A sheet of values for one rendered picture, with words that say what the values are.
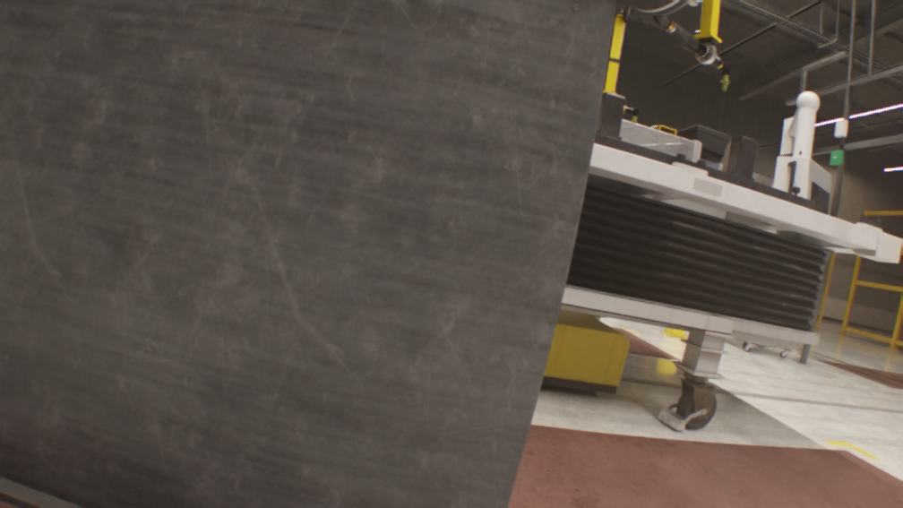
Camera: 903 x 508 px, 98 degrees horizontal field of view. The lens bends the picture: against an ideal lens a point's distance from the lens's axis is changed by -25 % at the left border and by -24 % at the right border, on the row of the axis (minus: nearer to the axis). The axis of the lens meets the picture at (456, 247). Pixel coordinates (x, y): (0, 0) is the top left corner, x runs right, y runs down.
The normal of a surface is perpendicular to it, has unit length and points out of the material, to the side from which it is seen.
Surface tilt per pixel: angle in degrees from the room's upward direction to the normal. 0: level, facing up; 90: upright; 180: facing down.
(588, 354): 90
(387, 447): 90
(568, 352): 90
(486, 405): 90
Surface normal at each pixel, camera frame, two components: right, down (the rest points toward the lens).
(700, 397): 0.22, 0.08
